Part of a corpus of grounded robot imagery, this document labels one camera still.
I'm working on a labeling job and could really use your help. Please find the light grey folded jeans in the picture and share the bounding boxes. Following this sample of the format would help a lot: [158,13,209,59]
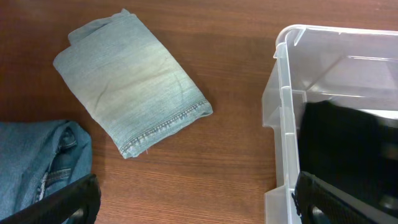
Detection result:
[53,10,213,159]

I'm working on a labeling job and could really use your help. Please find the black cloth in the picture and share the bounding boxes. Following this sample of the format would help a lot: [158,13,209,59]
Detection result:
[297,101,397,217]

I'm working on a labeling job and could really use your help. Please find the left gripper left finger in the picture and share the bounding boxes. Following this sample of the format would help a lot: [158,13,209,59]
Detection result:
[1,174,101,224]

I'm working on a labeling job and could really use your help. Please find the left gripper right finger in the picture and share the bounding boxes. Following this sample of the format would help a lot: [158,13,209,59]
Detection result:
[291,170,374,224]

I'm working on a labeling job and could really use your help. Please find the blue folded jeans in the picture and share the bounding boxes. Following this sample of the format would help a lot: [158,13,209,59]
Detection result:
[1,120,92,219]

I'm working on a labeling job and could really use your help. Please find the clear plastic storage bin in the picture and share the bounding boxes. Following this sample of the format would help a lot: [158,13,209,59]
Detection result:
[262,24,397,223]

